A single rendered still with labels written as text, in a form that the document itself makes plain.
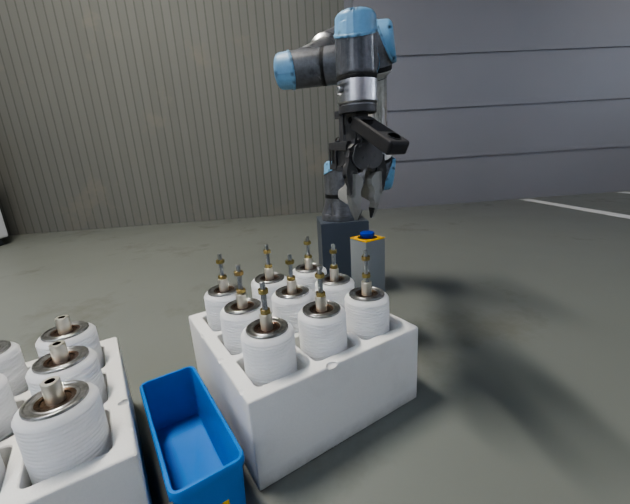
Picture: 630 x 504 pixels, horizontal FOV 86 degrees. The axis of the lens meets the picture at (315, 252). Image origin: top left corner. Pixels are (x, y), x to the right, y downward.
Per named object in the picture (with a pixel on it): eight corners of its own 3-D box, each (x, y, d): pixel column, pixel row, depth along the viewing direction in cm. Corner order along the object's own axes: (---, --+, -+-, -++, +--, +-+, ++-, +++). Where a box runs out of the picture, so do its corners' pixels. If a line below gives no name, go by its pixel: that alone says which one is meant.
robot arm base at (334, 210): (320, 216, 141) (318, 192, 139) (355, 213, 143) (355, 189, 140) (324, 223, 127) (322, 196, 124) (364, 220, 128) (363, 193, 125)
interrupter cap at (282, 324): (291, 336, 58) (291, 332, 58) (247, 344, 57) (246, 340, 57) (284, 317, 66) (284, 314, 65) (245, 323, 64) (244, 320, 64)
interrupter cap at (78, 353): (35, 359, 56) (34, 355, 56) (89, 343, 60) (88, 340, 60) (29, 382, 50) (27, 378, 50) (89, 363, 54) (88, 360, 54)
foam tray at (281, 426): (198, 378, 90) (187, 315, 85) (321, 331, 109) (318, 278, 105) (259, 492, 58) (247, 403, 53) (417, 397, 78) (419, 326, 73)
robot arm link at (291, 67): (312, 27, 107) (266, 43, 69) (346, 22, 105) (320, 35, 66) (316, 69, 114) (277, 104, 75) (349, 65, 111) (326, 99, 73)
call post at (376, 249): (352, 335, 106) (349, 238, 97) (369, 328, 109) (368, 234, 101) (367, 345, 100) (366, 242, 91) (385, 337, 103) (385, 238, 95)
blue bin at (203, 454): (149, 432, 72) (138, 383, 69) (201, 409, 78) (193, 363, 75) (183, 564, 48) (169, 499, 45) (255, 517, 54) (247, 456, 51)
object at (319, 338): (355, 398, 69) (352, 316, 64) (308, 408, 67) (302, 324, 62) (340, 370, 78) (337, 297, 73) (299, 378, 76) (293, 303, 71)
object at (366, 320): (398, 373, 75) (398, 298, 70) (359, 385, 72) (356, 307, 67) (376, 351, 84) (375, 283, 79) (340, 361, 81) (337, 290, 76)
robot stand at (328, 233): (320, 283, 151) (316, 216, 143) (360, 279, 152) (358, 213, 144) (325, 299, 134) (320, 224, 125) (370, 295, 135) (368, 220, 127)
